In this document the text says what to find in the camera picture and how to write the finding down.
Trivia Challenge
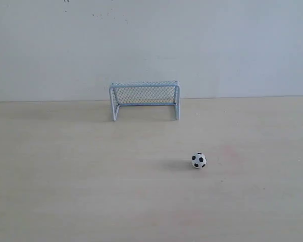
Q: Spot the black and white soccer ball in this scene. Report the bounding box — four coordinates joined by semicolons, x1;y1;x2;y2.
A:
191;152;207;169

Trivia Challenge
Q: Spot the small white soccer goal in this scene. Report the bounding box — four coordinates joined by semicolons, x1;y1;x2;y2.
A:
109;80;181;121

